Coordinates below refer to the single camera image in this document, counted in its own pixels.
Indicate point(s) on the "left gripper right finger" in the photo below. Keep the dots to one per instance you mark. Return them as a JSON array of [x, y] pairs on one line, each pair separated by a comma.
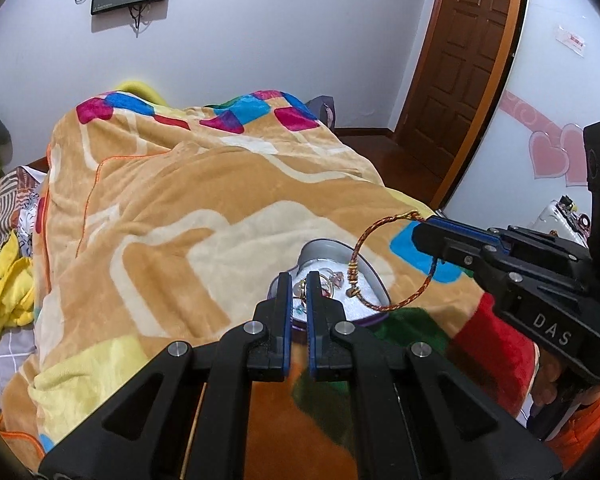
[[328, 360]]

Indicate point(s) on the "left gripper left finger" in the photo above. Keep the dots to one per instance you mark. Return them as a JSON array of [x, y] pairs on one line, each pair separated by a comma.
[[269, 357]]

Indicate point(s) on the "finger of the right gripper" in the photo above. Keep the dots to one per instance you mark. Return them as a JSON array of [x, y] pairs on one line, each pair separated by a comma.
[[447, 251], [440, 228]]

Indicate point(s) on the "purple heart-shaped tin box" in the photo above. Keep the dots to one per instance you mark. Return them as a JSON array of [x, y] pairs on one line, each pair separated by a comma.
[[330, 259]]

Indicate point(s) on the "cosmetics on suitcase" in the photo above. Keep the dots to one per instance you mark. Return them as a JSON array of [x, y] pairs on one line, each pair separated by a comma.
[[578, 221]]

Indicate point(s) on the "white hard-shell suitcase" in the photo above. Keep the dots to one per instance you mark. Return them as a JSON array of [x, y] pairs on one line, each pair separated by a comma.
[[551, 221]]

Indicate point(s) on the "colourful patchwork fleece blanket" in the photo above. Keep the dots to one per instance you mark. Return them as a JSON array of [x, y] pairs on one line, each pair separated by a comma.
[[159, 224]]

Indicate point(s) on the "brown wooden door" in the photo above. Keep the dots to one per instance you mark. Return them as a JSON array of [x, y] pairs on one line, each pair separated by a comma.
[[453, 69]]

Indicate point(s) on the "grey backpack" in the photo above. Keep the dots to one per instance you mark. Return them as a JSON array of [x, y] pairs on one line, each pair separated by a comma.
[[323, 107]]

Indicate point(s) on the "striped patterned bedsheet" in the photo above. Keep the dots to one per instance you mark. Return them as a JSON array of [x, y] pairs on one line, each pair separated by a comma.
[[19, 195]]

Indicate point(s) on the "white wall notice sticker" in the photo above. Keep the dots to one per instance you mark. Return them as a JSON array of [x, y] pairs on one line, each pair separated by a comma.
[[570, 40]]

